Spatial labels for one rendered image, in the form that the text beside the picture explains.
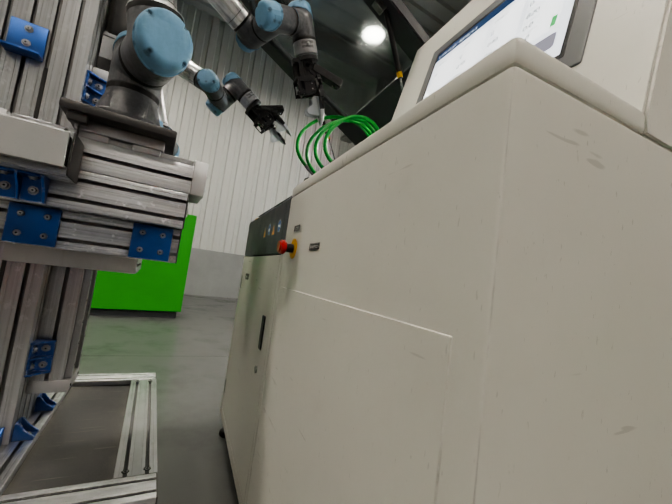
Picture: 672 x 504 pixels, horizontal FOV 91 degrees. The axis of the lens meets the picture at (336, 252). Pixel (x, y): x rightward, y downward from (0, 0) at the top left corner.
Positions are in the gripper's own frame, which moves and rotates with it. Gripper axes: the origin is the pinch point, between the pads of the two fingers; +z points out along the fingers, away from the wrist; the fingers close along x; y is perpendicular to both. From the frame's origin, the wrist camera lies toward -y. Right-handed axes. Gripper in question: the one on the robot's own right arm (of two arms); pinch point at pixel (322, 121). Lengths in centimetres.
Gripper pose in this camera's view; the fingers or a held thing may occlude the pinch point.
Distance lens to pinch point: 121.9
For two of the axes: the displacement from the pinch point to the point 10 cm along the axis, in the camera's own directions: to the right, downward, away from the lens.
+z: 1.5, 9.6, 2.4
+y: -9.4, 2.1, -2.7
